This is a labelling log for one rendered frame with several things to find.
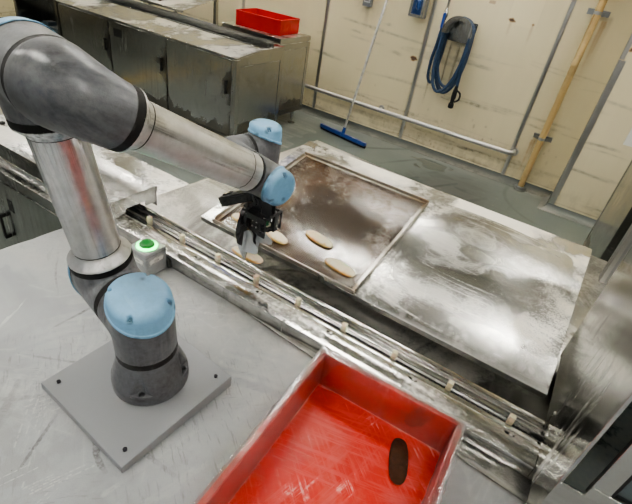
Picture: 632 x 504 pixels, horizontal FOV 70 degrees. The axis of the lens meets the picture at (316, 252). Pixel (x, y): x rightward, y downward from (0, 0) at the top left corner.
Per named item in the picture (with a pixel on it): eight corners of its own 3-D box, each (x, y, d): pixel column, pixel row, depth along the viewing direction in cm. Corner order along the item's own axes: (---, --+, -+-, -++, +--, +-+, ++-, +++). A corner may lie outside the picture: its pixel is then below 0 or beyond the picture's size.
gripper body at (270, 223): (262, 241, 111) (267, 198, 104) (235, 228, 114) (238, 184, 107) (281, 230, 116) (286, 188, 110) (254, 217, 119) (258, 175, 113)
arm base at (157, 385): (137, 420, 86) (130, 388, 80) (97, 372, 93) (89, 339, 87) (203, 376, 96) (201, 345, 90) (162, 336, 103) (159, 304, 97)
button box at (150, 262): (128, 277, 127) (125, 244, 121) (151, 265, 133) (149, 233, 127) (148, 290, 124) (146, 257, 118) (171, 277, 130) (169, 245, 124)
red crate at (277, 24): (234, 24, 430) (235, 8, 423) (256, 22, 458) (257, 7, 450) (279, 36, 414) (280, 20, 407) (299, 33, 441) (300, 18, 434)
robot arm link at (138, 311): (131, 378, 82) (121, 326, 74) (98, 334, 89) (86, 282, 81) (190, 346, 89) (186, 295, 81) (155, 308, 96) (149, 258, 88)
